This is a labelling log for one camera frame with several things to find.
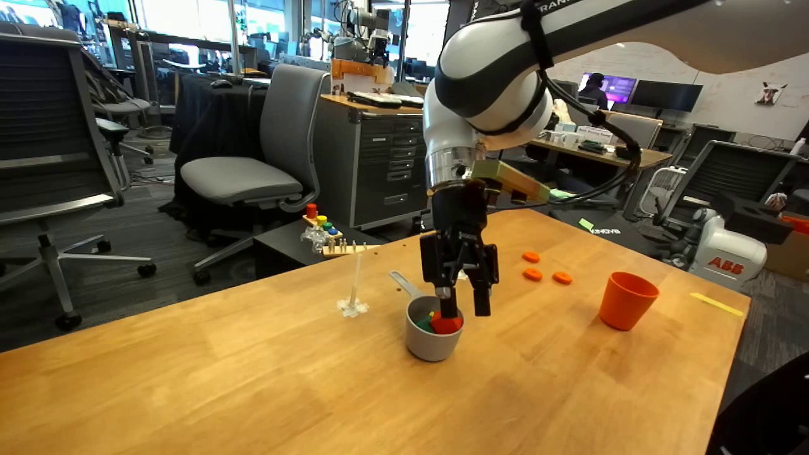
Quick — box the black mesh office chair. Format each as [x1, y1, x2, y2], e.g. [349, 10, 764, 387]
[0, 29, 159, 334]

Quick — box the person in dark clothing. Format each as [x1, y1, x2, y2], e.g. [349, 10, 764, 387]
[704, 350, 809, 455]

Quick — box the wrist camera on wooden mount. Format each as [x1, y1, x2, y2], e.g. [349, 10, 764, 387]
[470, 159, 554, 205]

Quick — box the grey filing cabinet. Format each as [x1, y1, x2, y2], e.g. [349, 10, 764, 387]
[312, 94, 443, 234]

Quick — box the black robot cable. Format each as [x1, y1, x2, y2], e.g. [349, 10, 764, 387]
[516, 0, 647, 205]

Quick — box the grey measuring scoop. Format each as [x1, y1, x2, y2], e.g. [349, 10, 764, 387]
[386, 267, 468, 367]

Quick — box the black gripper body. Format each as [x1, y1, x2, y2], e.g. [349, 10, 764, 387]
[430, 183, 491, 260]

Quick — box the dark jacket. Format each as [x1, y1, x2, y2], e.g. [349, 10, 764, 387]
[168, 71, 273, 174]

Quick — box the orange plastic cup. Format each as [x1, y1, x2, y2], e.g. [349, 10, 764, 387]
[596, 269, 663, 334]

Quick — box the monitor with purple screen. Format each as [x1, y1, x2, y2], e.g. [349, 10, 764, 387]
[577, 71, 641, 114]

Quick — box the orange red cube block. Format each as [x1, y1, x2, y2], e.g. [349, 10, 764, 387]
[426, 311, 464, 336]

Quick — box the small grey machine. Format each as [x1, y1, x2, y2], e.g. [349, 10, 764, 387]
[330, 3, 400, 66]

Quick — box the cardboard box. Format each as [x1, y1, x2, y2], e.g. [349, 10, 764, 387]
[764, 228, 809, 286]

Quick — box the black mesh chair wide back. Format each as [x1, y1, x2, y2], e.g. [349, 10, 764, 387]
[639, 137, 809, 229]

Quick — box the black monitor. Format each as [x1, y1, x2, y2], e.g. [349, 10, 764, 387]
[628, 78, 704, 119]

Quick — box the yellow tape strip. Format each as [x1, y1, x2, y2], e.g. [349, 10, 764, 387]
[688, 291, 747, 320]

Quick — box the small wooden desk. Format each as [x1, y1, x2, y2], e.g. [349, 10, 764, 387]
[527, 133, 673, 174]

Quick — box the colourful wooden peg toy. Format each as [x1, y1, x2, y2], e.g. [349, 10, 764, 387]
[301, 198, 384, 260]

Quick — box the orange and white box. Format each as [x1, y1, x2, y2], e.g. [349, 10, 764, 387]
[325, 56, 397, 96]

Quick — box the white ABB unit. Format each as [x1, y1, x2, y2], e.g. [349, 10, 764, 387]
[688, 207, 771, 292]

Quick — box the black tray with papers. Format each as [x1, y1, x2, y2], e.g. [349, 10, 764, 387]
[347, 86, 430, 111]

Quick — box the black stool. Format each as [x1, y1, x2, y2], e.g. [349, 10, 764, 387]
[249, 215, 382, 274]

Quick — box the pale green bar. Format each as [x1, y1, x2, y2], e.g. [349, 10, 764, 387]
[545, 186, 589, 207]

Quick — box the white office chair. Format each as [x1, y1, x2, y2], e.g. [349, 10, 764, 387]
[633, 161, 690, 222]

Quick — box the grey office chair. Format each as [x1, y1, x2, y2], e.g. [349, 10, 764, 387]
[177, 62, 333, 287]

